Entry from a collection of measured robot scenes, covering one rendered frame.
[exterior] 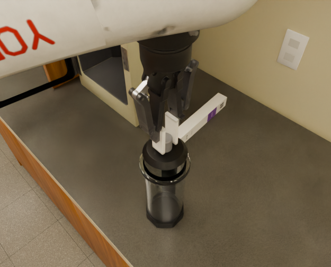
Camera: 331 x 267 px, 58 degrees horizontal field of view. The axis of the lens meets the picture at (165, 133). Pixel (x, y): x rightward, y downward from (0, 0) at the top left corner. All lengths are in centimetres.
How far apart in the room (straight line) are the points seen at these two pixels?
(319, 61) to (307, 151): 27
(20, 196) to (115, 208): 135
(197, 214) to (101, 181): 29
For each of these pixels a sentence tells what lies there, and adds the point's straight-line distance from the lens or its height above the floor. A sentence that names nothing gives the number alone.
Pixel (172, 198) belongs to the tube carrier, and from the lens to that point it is 67.
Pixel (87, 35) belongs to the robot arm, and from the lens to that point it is 22.
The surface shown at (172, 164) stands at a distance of 57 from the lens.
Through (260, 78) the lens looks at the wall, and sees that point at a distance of 112.
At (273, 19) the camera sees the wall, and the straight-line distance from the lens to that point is 102.
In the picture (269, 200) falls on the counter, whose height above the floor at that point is 94.
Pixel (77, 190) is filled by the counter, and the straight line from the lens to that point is 88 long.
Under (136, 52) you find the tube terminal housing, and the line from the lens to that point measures 84.
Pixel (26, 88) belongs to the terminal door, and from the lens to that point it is 111.
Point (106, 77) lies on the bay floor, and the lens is 109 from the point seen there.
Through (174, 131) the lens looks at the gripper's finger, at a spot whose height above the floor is 126.
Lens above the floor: 167
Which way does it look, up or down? 48 degrees down
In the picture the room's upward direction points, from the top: straight up
